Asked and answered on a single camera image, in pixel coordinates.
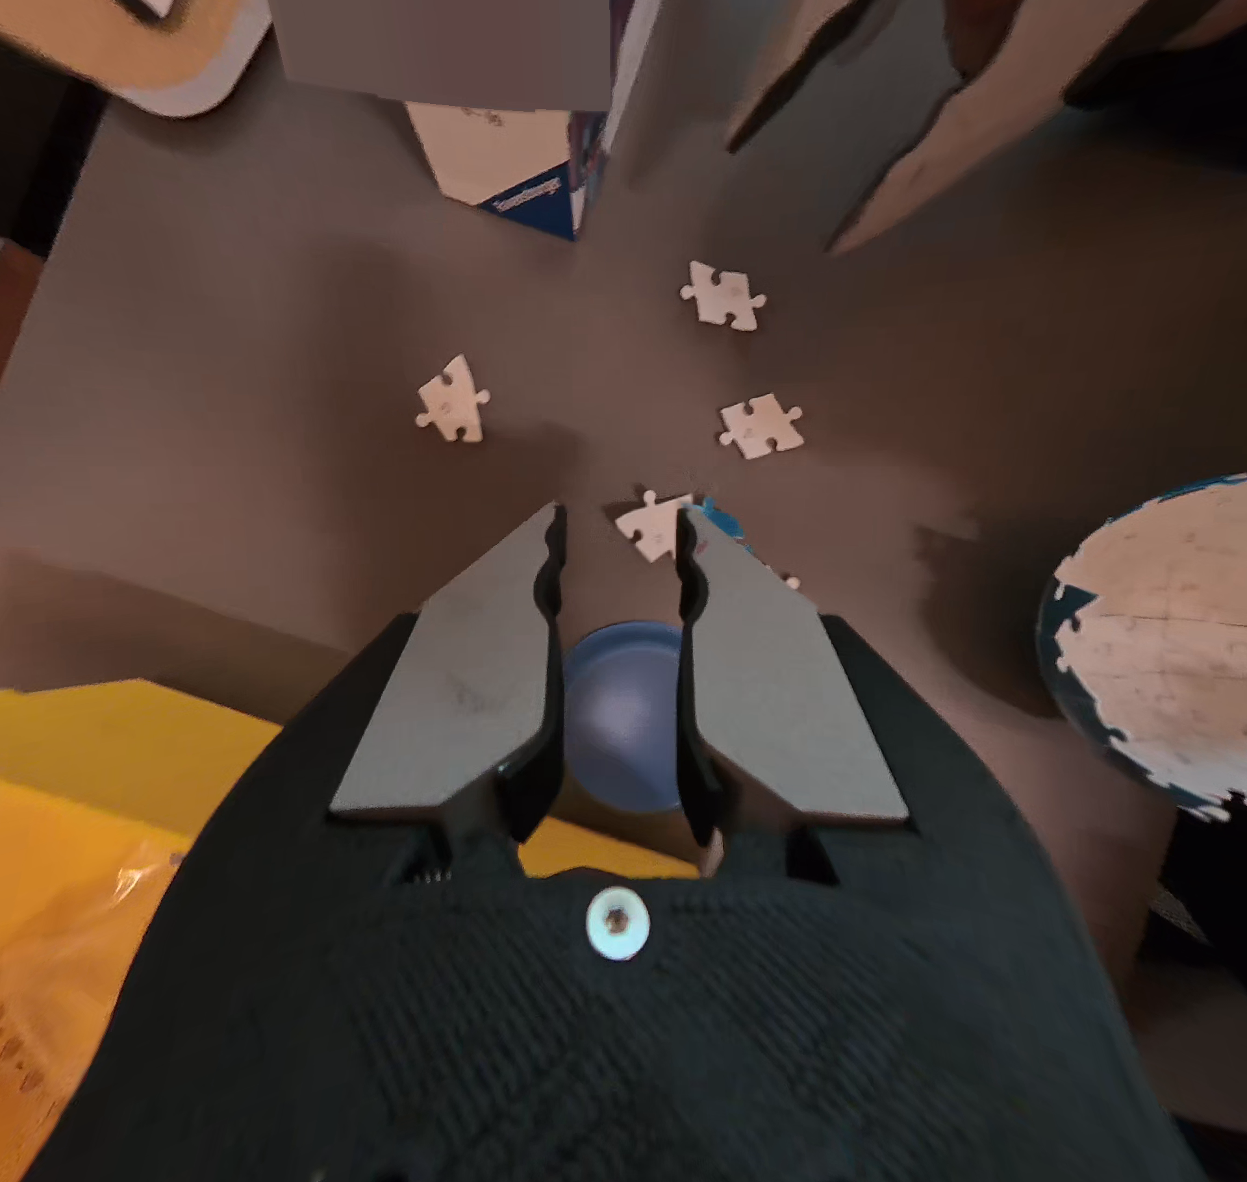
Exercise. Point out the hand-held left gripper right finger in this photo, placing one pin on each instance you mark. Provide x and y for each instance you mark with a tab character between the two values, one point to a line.
789	705

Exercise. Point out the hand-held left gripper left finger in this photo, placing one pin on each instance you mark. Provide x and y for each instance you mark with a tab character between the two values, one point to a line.
458	705

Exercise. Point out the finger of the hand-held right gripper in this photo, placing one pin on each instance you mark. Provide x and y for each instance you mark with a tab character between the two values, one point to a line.
789	13
1032	81

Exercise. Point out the white puzzle pieces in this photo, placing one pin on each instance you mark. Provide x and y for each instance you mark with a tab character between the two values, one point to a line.
762	426

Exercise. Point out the yellow plastic bin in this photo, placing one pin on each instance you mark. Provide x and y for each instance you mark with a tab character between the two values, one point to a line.
118	763

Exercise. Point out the partly built puzzle ball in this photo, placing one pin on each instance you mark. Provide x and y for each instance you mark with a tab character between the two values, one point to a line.
1159	637

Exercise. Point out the blue plastic ball stand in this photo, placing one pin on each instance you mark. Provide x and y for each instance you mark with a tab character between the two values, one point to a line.
624	714

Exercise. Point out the cartoon print puzzle box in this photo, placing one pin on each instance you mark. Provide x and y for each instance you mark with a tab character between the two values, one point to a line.
488	160

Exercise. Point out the person's right hand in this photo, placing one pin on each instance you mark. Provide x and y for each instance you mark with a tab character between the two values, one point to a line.
979	13

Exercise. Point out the clear plastic bag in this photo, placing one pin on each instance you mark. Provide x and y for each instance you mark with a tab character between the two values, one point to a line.
146	876

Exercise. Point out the white board base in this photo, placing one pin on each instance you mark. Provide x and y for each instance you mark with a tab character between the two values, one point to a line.
214	71

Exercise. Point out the black rectangular pad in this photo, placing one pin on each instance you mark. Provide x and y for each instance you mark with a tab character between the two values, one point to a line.
44	150

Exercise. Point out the wooden sign board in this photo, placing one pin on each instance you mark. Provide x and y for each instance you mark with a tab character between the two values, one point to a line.
88	24

